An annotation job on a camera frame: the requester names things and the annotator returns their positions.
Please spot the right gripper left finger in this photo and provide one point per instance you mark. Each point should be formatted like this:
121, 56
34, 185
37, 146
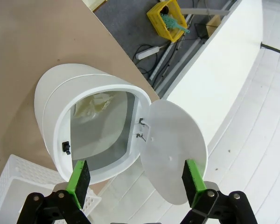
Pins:
80, 184

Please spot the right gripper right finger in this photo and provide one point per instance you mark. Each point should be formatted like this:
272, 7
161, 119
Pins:
193, 184

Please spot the white round bin lid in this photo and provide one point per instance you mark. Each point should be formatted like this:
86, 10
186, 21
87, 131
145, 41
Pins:
172, 144

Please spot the white perforated plastic basket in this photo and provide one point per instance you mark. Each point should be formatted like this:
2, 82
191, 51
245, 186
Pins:
21, 177

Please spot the white cylindrical trash bin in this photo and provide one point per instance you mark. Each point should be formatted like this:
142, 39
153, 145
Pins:
60, 93

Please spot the large white table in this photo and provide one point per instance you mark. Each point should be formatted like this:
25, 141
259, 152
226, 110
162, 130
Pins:
224, 58

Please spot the white power strip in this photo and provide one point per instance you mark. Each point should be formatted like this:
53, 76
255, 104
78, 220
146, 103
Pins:
147, 52

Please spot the brown cardboard box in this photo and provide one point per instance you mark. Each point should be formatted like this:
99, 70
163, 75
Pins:
213, 25

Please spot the yellow lattice plastic crate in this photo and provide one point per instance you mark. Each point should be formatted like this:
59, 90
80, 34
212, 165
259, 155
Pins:
157, 21

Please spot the tan cardboard pieces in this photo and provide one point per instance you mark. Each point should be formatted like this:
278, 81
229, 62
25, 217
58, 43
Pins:
95, 4

